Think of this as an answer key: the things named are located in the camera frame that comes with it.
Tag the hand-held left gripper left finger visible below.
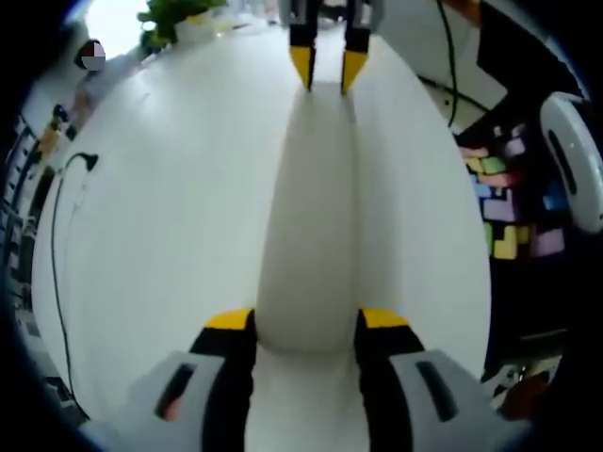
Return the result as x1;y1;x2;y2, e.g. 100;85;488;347
82;308;259;452

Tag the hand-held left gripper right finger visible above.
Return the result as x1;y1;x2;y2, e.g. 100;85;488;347
354;308;536;452

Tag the green potted plant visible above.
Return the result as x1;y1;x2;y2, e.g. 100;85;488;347
139;0;227;54

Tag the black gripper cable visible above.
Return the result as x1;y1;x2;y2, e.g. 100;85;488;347
420;0;492;129

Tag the black table cable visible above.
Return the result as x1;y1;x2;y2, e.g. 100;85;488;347
49;153;100;395

